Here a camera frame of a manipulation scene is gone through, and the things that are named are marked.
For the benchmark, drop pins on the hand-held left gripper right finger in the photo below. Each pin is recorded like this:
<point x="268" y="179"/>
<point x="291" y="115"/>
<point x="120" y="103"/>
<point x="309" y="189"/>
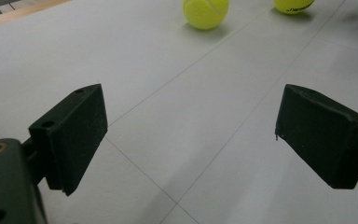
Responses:
<point x="326" y="140"/>

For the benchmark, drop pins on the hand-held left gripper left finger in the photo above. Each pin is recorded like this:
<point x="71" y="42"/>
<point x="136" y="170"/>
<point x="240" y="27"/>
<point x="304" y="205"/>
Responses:
<point x="74" y="137"/>

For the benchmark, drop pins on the yellow tennis ball black print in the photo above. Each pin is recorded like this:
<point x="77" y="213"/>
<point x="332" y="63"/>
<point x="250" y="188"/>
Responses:
<point x="292" y="5"/>

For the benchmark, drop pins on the plain yellow tennis ball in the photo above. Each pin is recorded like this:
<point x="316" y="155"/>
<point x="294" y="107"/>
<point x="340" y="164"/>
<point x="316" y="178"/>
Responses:
<point x="205" y="12"/>

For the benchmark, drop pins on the white table mat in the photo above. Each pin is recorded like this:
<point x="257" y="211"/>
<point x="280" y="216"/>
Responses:
<point x="180" y="109"/>

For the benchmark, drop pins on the wooden table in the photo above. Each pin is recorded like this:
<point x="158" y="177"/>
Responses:
<point x="18" y="14"/>

